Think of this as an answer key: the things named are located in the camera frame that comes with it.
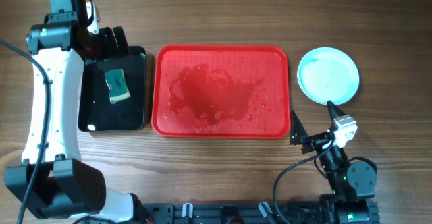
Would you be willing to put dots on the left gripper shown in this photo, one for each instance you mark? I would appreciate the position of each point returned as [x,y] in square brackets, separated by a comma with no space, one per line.
[105,37]

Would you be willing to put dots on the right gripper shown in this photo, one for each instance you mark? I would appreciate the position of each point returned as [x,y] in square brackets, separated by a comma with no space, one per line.
[298,135]

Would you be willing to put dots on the green yellow sponge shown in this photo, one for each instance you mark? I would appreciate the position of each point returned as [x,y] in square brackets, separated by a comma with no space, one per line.
[116,82]

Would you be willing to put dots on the light blue plate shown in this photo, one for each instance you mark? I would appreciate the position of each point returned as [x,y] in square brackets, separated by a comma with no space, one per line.
[328,74]

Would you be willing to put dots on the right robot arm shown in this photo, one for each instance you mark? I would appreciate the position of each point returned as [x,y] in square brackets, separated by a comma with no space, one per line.
[352,180]

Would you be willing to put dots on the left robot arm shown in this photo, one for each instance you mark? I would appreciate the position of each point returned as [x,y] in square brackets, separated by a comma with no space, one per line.
[52,181]

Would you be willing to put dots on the black rectangular tray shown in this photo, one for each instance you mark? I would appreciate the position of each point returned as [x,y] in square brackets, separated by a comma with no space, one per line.
[96,113]

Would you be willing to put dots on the red plastic tray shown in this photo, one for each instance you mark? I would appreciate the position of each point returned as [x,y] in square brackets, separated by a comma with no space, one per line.
[221,91]

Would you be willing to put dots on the black aluminium base frame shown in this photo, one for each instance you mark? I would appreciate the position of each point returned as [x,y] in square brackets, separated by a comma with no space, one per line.
[264,212]

